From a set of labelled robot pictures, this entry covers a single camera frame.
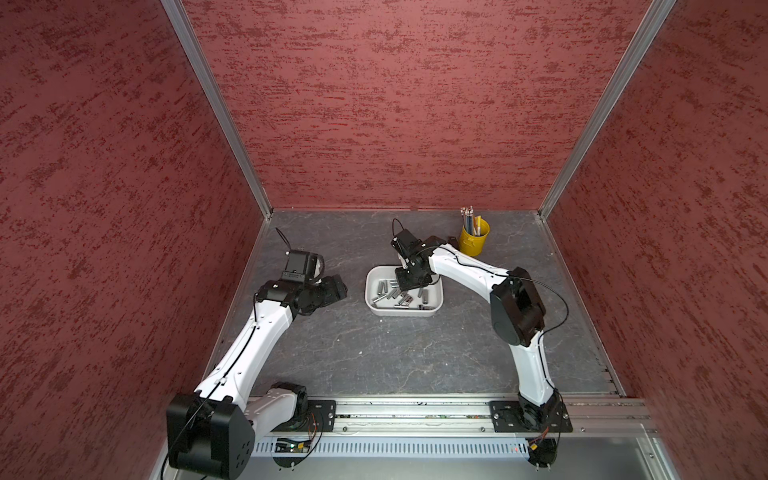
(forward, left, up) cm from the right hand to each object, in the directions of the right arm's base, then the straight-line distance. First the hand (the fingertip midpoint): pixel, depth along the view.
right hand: (408, 288), depth 93 cm
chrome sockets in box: (-2, +1, -4) cm, 4 cm away
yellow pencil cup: (+16, -24, +2) cm, 28 cm away
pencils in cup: (+21, -23, +6) cm, 32 cm away
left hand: (-8, +21, +9) cm, 24 cm away
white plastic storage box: (-5, +7, -3) cm, 9 cm away
